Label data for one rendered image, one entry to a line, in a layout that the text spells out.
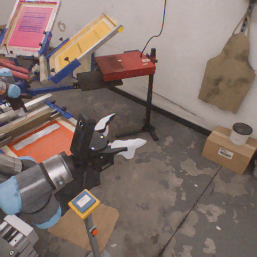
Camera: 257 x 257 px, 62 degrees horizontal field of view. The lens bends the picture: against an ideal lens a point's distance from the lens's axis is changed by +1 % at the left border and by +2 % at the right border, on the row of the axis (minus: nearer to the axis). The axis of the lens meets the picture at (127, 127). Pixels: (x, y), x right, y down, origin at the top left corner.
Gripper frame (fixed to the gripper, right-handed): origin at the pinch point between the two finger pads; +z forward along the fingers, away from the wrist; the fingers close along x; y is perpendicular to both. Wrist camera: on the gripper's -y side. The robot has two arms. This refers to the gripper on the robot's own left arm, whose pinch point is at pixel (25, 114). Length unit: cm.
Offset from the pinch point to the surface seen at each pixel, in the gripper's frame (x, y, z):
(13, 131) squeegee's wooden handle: 1.9, 12.5, 6.9
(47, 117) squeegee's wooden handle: 2.2, -13.9, 9.8
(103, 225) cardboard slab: 59, -10, 110
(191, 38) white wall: 24, -200, -9
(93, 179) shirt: 50, -14, 49
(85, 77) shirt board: -41, -88, 18
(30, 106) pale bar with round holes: -20.9, -13.0, 9.4
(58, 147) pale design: 30.6, -2.6, 16.4
